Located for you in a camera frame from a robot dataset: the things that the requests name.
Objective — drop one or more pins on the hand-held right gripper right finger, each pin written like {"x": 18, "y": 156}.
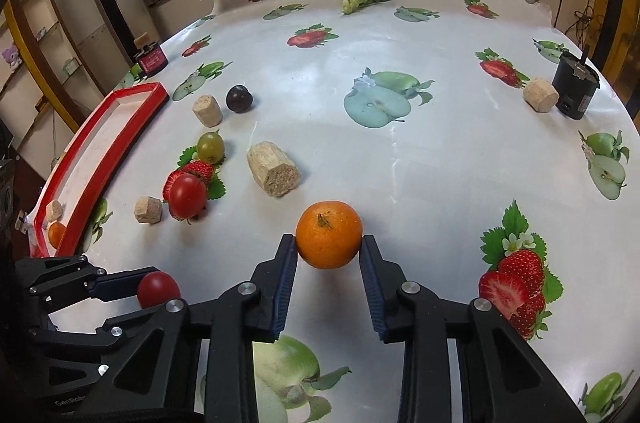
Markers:
{"x": 371, "y": 283}

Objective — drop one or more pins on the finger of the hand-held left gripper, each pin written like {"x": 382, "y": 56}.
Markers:
{"x": 125, "y": 323}
{"x": 117, "y": 287}

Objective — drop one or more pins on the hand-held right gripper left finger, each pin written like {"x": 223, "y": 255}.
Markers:
{"x": 286, "y": 283}

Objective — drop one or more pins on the red tomato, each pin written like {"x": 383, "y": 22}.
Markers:
{"x": 187, "y": 196}
{"x": 157, "y": 289}

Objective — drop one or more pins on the large orange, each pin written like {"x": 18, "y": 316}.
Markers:
{"x": 328, "y": 234}

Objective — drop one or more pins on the green grape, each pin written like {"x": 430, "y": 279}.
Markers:
{"x": 210, "y": 147}

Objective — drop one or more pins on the red rimmed tray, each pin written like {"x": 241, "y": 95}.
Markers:
{"x": 145, "y": 89}

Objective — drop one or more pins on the small orange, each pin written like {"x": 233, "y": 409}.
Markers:
{"x": 57, "y": 235}

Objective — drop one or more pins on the large cork cylinder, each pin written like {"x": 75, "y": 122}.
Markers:
{"x": 272, "y": 169}

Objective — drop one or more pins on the fruit print tablecloth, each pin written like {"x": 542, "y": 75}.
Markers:
{"x": 325, "y": 113}

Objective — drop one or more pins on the dark purple plum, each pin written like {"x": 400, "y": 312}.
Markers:
{"x": 239, "y": 98}

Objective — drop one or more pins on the red jar black lid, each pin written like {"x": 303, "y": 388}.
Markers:
{"x": 152, "y": 62}

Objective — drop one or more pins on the purple plush toy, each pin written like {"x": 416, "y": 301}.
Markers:
{"x": 11, "y": 56}

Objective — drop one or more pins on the black cylindrical device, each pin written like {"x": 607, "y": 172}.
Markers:
{"x": 575, "y": 90}

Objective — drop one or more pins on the wooden wall shelf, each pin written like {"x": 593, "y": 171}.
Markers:
{"x": 35, "y": 53}

